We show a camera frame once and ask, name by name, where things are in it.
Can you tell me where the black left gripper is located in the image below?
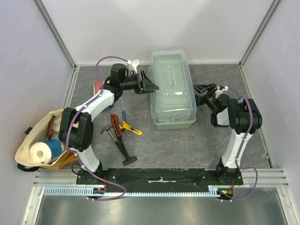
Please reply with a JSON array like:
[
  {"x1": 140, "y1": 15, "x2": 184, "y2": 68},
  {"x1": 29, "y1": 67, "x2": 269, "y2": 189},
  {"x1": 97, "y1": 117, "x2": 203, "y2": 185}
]
[{"x1": 120, "y1": 70, "x2": 159, "y2": 95}]

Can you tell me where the translucent green tool box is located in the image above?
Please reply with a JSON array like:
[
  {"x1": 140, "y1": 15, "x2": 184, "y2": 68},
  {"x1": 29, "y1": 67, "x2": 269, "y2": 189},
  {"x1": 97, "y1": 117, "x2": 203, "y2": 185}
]
[{"x1": 149, "y1": 50, "x2": 197, "y2": 130}]

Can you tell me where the red black utility knife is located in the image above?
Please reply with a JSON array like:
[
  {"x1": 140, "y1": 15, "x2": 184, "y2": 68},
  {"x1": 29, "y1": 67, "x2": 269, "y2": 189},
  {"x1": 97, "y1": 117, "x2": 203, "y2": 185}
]
[{"x1": 110, "y1": 114, "x2": 122, "y2": 137}]

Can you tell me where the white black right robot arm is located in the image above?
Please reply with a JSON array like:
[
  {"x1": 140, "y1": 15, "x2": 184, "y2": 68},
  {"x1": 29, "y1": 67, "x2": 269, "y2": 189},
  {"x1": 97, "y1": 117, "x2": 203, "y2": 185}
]
[{"x1": 193, "y1": 83, "x2": 263, "y2": 185}]

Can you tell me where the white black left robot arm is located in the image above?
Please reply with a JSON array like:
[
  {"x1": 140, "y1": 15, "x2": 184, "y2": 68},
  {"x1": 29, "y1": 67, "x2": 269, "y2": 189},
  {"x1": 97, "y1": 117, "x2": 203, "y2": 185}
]
[{"x1": 59, "y1": 63, "x2": 159, "y2": 184}]

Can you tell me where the yellow utility knife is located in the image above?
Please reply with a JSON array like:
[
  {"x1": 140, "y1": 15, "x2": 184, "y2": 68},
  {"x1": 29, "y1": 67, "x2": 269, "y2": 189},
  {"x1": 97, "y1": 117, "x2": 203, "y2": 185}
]
[{"x1": 119, "y1": 121, "x2": 143, "y2": 135}]

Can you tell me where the red box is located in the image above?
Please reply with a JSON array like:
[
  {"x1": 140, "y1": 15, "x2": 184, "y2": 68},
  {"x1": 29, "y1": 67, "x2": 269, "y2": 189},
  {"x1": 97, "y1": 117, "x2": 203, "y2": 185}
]
[{"x1": 93, "y1": 79, "x2": 104, "y2": 95}]

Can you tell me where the white plastic package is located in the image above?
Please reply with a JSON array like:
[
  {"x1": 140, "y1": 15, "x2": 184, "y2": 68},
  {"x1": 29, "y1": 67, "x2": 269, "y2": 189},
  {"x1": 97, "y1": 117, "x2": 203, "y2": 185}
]
[{"x1": 52, "y1": 117, "x2": 62, "y2": 133}]

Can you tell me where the beige canvas tote bag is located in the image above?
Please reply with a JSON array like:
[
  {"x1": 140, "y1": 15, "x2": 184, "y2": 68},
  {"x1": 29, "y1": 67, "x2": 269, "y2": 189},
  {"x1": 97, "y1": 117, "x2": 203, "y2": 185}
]
[{"x1": 15, "y1": 109, "x2": 76, "y2": 170}]

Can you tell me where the blue tape roll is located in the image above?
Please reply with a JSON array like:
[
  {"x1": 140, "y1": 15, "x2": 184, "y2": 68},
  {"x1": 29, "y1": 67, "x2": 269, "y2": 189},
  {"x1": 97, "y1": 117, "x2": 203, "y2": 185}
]
[{"x1": 45, "y1": 140, "x2": 64, "y2": 163}]

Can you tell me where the white paper roll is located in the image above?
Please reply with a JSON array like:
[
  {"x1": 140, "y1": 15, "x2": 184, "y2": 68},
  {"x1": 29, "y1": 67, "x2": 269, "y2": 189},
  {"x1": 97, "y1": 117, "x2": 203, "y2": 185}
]
[{"x1": 29, "y1": 142, "x2": 52, "y2": 164}]

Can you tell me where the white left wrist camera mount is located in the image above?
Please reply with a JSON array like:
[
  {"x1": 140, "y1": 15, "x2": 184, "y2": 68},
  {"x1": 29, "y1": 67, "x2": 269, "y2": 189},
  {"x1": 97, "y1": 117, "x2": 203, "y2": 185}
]
[{"x1": 127, "y1": 59, "x2": 140, "y2": 74}]

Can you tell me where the blue handled screwdriver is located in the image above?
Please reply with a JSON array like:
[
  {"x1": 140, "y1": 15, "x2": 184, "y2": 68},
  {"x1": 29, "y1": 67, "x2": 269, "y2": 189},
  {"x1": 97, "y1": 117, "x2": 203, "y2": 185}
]
[{"x1": 122, "y1": 110, "x2": 127, "y2": 122}]

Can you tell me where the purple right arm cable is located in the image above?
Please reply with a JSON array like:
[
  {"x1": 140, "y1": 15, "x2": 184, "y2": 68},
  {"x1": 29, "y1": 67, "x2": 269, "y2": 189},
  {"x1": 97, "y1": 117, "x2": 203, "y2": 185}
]
[{"x1": 219, "y1": 88, "x2": 258, "y2": 203}]

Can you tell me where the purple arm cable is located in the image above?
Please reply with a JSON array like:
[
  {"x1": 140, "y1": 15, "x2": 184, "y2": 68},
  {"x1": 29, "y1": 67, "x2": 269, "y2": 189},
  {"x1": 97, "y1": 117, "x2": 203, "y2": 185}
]
[
  {"x1": 66, "y1": 55, "x2": 130, "y2": 202},
  {"x1": 219, "y1": 88, "x2": 258, "y2": 203}
]

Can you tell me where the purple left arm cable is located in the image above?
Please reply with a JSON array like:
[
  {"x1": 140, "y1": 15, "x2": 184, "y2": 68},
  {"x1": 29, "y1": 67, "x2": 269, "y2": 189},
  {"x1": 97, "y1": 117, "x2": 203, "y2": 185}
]
[{"x1": 66, "y1": 55, "x2": 130, "y2": 202}]

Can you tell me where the claw hammer black handle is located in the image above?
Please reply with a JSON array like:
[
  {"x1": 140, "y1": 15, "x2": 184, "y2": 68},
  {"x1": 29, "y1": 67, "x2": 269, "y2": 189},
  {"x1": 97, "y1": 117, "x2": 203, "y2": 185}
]
[{"x1": 101, "y1": 124, "x2": 137, "y2": 166}]

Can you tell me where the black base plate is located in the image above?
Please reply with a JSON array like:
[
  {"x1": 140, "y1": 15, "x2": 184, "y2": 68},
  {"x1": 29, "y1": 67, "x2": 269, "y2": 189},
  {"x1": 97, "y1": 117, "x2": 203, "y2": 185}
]
[{"x1": 76, "y1": 167, "x2": 244, "y2": 188}]

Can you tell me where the aluminium frame post right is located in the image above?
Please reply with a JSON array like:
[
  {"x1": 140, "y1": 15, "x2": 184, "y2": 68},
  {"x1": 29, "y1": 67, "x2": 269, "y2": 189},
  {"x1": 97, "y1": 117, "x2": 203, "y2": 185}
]
[{"x1": 239, "y1": 0, "x2": 282, "y2": 68}]

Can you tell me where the aluminium frame post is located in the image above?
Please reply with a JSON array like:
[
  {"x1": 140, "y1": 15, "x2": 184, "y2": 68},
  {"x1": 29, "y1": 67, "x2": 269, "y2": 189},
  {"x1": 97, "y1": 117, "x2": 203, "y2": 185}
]
[
  {"x1": 239, "y1": 0, "x2": 282, "y2": 68},
  {"x1": 32, "y1": 0, "x2": 77, "y2": 69}
]

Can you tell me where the aluminium frame post left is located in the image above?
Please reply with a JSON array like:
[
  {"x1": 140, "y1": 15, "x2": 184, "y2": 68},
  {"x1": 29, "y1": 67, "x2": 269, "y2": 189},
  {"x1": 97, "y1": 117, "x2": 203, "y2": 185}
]
[{"x1": 32, "y1": 0, "x2": 77, "y2": 69}]

